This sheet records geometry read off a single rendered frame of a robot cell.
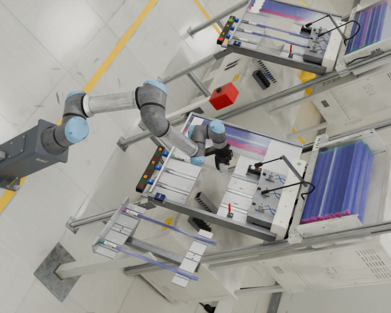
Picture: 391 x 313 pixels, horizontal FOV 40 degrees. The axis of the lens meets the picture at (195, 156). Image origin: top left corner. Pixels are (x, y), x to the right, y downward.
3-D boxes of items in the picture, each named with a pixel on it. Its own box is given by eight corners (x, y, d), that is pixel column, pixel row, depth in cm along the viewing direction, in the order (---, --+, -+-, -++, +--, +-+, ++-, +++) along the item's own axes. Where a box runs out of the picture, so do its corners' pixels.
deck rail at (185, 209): (147, 202, 293) (147, 195, 289) (149, 199, 295) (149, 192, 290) (274, 243, 281) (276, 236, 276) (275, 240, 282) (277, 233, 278)
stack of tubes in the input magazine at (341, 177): (300, 222, 267) (349, 212, 250) (318, 151, 300) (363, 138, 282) (313, 237, 272) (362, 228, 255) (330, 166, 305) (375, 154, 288)
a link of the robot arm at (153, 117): (152, 123, 240) (210, 164, 277) (155, 102, 245) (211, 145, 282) (133, 129, 246) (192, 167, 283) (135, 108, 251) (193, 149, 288)
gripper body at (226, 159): (229, 166, 294) (226, 150, 285) (214, 164, 297) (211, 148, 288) (233, 156, 299) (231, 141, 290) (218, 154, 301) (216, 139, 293)
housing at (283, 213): (267, 239, 284) (272, 223, 273) (288, 172, 315) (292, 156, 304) (282, 243, 282) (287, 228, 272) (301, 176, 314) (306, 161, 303)
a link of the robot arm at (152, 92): (56, 116, 263) (159, 103, 245) (61, 90, 269) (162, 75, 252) (69, 128, 273) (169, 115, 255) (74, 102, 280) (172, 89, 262)
